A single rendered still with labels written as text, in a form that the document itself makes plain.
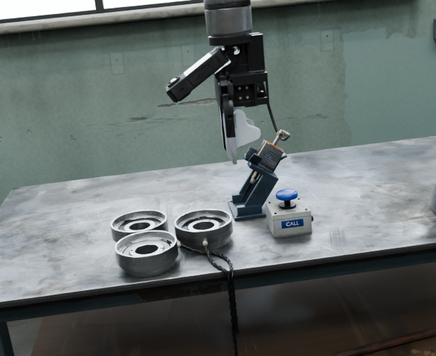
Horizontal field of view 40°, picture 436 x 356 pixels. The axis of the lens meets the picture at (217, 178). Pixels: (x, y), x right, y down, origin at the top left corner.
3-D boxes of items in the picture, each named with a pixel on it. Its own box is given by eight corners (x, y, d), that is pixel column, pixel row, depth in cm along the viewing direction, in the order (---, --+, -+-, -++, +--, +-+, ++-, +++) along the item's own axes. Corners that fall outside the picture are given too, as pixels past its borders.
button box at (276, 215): (273, 239, 108) (272, 213, 106) (266, 224, 115) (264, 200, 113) (318, 233, 109) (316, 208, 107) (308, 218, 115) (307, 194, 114)
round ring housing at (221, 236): (177, 232, 115) (174, 212, 114) (231, 226, 115) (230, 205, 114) (176, 256, 105) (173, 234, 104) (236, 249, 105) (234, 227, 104)
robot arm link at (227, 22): (206, 10, 93) (202, 8, 101) (209, 41, 94) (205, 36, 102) (254, 6, 93) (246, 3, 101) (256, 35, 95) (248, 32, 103)
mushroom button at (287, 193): (279, 221, 109) (278, 196, 107) (275, 213, 113) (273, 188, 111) (301, 218, 109) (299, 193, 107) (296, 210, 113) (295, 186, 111)
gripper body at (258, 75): (270, 108, 99) (264, 33, 95) (218, 114, 98) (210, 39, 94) (261, 99, 106) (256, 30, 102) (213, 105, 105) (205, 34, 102)
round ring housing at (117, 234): (102, 242, 113) (99, 222, 112) (148, 224, 120) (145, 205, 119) (134, 258, 106) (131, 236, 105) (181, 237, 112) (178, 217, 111)
